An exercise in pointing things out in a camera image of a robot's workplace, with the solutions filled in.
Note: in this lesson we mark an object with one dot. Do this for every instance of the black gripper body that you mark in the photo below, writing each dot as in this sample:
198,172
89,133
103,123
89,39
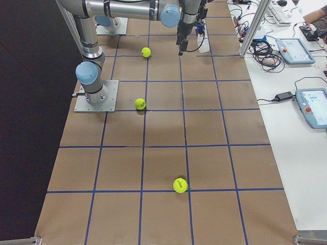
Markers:
183,28

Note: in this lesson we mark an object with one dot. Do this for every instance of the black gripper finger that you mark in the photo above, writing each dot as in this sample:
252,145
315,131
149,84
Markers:
183,46

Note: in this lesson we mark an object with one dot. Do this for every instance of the Wilson tennis ball can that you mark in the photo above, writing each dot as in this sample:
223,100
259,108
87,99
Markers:
202,40

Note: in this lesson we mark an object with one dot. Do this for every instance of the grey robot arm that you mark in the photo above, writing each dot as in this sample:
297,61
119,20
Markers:
84,12

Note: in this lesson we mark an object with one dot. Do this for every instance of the tennis ball lower left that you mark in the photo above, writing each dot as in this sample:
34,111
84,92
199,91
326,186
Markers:
146,52

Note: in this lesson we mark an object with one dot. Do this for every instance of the tennis ball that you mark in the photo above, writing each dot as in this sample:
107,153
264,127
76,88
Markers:
140,104
180,185
146,52

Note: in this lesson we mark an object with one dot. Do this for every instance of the tennis ball centre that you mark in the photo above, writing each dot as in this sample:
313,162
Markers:
140,104

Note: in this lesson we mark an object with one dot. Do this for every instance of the tennis ball upper left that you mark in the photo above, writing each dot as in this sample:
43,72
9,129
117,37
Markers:
180,185

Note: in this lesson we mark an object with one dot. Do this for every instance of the white keyboard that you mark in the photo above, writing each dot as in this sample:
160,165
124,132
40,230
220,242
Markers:
279,16

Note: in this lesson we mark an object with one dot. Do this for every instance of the far teach pendant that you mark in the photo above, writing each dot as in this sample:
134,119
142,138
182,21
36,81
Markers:
293,51

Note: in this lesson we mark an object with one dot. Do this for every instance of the teach pendant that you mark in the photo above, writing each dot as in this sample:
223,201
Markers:
312,103
293,51

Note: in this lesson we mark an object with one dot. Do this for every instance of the black power adapter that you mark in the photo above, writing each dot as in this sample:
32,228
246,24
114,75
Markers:
283,96

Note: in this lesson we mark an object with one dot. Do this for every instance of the brown paper table cover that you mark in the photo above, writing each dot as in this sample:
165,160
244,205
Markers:
112,181

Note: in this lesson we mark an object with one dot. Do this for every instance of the near teach pendant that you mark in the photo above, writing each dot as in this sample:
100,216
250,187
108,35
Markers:
312,103

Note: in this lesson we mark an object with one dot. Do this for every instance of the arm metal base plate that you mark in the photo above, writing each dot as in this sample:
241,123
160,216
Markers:
102,101
106,26

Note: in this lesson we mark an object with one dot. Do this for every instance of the aluminium frame post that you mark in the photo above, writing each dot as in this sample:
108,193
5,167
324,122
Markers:
263,6

